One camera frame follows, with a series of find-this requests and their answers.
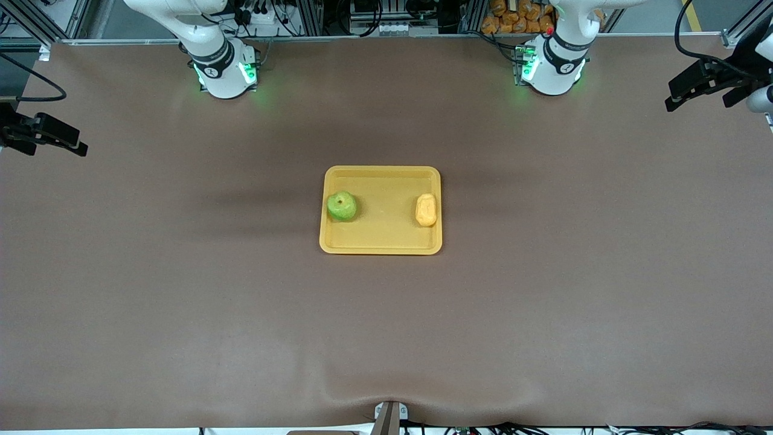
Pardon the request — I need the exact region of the yellow potato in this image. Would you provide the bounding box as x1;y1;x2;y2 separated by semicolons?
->
415;193;438;228

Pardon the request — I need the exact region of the green apple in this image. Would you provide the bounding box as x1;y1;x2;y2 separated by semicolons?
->
327;191;358;223

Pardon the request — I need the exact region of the yellow plastic tray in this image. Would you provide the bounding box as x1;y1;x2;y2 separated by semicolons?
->
319;165;443;256

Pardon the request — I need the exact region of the bag of orange buns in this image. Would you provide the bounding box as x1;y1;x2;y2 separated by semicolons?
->
481;0;556;35

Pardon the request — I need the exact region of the white power strip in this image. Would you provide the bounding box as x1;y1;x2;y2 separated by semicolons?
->
233;0;284;28

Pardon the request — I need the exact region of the brown table mat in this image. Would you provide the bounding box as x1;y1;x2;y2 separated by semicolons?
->
0;33;773;431

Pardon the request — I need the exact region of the aluminium frame post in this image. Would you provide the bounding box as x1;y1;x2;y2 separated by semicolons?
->
722;6;773;49
21;0;91;44

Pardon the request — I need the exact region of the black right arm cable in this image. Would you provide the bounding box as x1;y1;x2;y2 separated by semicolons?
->
0;51;67;102

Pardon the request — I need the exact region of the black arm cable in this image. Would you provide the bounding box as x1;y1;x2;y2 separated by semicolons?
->
0;51;67;102
674;0;740;64

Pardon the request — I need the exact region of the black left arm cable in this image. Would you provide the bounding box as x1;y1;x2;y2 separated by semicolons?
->
674;0;740;64

